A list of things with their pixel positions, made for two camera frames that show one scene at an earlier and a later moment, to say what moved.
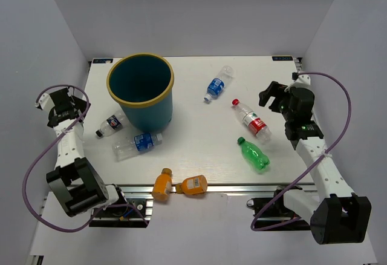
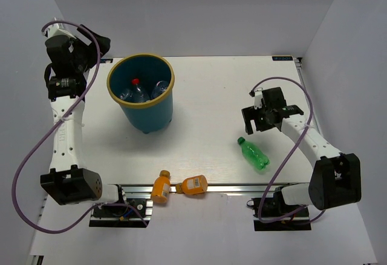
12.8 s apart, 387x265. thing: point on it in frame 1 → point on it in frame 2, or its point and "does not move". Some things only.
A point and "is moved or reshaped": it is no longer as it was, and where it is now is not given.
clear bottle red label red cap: (252, 121) is moved or reshaped
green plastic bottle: (252, 154) does not move
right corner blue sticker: (282, 58) does not move
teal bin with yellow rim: (141, 85) does not move
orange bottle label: (162, 186) does not move
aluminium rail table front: (227, 187) does not move
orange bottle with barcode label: (196, 184) does not move
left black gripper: (78, 104) → (91, 49)
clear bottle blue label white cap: (216, 85) → (161, 86)
